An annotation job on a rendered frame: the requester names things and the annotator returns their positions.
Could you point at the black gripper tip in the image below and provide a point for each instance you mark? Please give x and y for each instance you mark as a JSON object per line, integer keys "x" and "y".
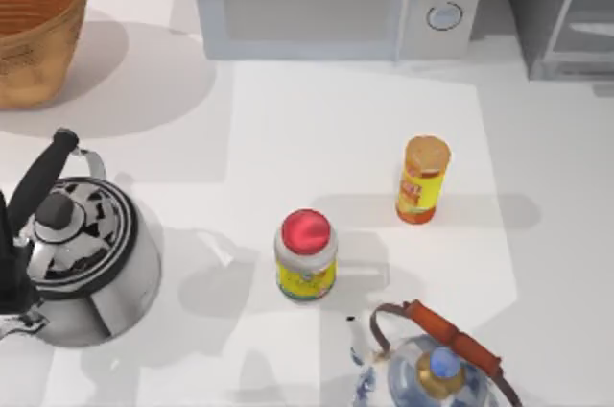
{"x": 10, "y": 277}

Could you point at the yellow jar with red lid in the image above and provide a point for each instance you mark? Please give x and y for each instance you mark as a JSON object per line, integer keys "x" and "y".
{"x": 306, "y": 263}

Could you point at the woven brown basket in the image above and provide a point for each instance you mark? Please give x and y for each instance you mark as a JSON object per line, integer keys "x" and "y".
{"x": 33, "y": 32}

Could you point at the yellow and orange can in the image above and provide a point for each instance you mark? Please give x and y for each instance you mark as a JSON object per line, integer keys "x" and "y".
{"x": 422, "y": 181}

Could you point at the microwave knob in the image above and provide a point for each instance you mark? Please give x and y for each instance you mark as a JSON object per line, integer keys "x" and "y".
{"x": 444, "y": 16}

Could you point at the blue and white teapot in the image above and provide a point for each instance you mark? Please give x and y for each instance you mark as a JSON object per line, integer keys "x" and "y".
{"x": 432, "y": 368}

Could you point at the grey cabinet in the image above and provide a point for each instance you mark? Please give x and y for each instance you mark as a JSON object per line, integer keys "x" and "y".
{"x": 561, "y": 8}

